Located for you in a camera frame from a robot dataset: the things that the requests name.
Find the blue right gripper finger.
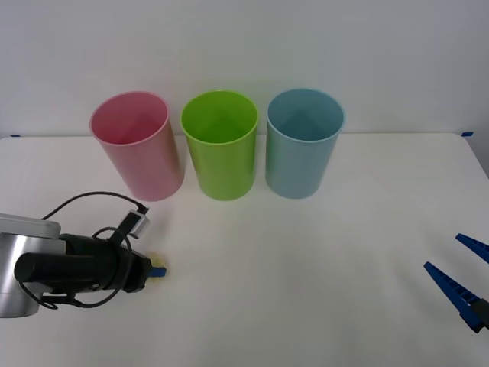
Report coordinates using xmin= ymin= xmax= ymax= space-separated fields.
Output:
xmin=423 ymin=261 xmax=489 ymax=334
xmin=455 ymin=232 xmax=489 ymax=265

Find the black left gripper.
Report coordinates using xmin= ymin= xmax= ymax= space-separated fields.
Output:
xmin=113 ymin=248 xmax=169 ymax=294

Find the yellowish paper ball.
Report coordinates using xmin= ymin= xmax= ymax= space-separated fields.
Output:
xmin=147 ymin=251 xmax=169 ymax=284

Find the pink plastic bin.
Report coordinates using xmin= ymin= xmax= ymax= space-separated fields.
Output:
xmin=89 ymin=90 xmax=187 ymax=203

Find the green plastic bin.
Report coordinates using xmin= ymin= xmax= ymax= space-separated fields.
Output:
xmin=180 ymin=89 xmax=260 ymax=202

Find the pale blue plastic bin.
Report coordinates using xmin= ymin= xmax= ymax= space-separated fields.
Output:
xmin=266 ymin=87 xmax=347 ymax=200

